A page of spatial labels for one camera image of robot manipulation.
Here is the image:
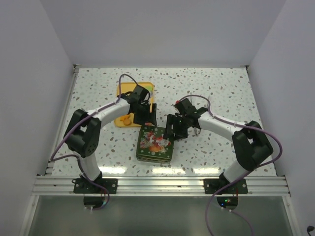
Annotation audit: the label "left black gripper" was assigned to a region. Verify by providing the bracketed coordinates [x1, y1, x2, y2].
[132, 102, 157, 126]

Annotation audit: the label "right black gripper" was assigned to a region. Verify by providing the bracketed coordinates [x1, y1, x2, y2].
[163, 114, 189, 141]

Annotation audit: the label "gold tin lid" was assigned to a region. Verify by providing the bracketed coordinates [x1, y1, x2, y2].
[136, 125, 174, 158]

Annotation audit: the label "metal serving tongs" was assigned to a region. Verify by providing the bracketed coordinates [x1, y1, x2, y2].
[189, 93, 210, 137]

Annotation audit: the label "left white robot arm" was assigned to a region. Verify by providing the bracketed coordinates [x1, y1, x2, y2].
[64, 85, 157, 193]

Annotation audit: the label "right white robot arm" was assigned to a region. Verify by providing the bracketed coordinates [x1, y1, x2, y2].
[163, 96, 274, 193]

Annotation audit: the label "orange fish cookie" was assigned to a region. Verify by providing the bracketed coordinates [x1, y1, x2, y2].
[120, 115, 132, 126]

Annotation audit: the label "yellow plastic tray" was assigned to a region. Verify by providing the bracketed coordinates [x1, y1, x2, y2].
[114, 82, 154, 127]

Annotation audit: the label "square cookie tin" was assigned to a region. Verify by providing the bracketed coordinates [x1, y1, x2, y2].
[136, 155, 172, 164]

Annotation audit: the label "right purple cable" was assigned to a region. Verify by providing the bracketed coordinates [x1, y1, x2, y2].
[177, 95, 283, 236]

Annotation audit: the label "right black mounting bracket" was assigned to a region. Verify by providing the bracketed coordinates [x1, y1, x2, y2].
[203, 178, 249, 195]

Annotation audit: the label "black mounting bracket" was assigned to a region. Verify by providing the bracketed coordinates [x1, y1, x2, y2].
[203, 178, 249, 195]
[71, 177, 118, 194]

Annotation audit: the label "left black mounting bracket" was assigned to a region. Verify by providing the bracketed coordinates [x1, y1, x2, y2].
[71, 177, 118, 194]

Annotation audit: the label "aluminium frame rail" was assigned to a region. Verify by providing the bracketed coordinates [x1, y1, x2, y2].
[31, 176, 290, 197]

